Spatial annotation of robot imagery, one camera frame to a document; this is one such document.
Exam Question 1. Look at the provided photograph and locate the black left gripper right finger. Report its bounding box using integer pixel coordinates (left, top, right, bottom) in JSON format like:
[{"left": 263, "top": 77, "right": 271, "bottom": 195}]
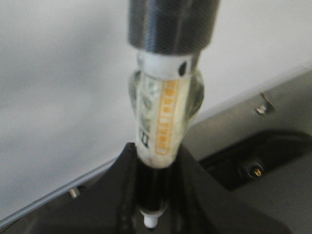
[{"left": 158, "top": 145, "right": 291, "bottom": 234}]

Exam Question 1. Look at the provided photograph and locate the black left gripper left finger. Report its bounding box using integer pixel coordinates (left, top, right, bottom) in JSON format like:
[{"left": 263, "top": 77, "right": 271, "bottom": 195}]
[{"left": 23, "top": 143, "right": 137, "bottom": 234}]

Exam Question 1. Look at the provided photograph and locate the whiteboard marker with black collar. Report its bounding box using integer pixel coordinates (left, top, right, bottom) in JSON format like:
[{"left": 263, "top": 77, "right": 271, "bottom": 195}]
[{"left": 128, "top": 0, "right": 219, "bottom": 230}]

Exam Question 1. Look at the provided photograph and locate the white whiteboard with aluminium frame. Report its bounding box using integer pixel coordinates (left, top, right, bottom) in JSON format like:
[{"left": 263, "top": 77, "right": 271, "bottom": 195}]
[{"left": 0, "top": 0, "right": 312, "bottom": 225}]

